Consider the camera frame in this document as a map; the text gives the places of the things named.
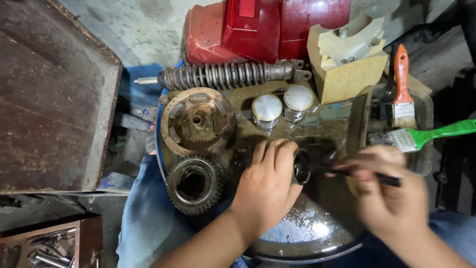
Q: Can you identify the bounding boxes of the greasy toothed gear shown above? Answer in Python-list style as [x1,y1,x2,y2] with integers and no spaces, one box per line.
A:
[166,155,228,216]

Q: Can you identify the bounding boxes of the red motorcycle body panel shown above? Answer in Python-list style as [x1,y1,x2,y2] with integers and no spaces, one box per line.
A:
[182,0,352,66]

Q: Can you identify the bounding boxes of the black handled paintbrush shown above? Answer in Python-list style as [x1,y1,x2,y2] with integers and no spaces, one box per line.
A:
[379,46,398,121]

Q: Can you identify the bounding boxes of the green handled paintbrush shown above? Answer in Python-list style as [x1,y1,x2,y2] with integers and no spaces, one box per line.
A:
[368,119,476,153]

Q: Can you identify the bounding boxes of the black cylindrical metal part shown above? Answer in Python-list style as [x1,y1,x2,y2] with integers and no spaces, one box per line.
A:
[292,148,312,185]

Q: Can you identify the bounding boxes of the person's right hand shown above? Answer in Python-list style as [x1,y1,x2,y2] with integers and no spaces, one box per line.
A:
[326,144,430,242]

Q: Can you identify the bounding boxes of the person's left hand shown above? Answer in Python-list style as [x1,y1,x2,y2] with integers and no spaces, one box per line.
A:
[229,139,303,239]

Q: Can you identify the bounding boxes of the orange handled paintbrush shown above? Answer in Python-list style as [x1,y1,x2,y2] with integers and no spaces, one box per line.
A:
[391,44,417,130]

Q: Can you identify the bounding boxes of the silver piston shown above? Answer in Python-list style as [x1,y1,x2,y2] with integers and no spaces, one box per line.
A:
[283,85,315,123]
[251,93,283,131]

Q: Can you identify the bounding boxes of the black handled brush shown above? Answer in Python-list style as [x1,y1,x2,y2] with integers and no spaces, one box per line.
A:
[312,164,402,188]

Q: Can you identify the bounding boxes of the box of metal tools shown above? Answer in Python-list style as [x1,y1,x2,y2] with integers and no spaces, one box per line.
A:
[0,215,103,268]

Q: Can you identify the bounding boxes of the clear plastic container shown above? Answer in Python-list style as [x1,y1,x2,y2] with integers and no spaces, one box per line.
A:
[347,83,434,177]

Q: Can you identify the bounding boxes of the round oily metal tray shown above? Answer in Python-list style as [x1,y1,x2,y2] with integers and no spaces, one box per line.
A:
[155,80,372,265]

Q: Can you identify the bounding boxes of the rusty coil shock absorber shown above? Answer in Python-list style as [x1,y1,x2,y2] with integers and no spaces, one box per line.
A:
[134,60,312,91]

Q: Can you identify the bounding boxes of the rusty clutch drum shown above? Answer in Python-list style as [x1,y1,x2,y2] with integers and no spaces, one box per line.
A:
[161,87,237,157]

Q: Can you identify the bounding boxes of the yellow foam block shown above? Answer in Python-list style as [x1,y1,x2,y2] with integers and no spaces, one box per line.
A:
[307,15,389,105]

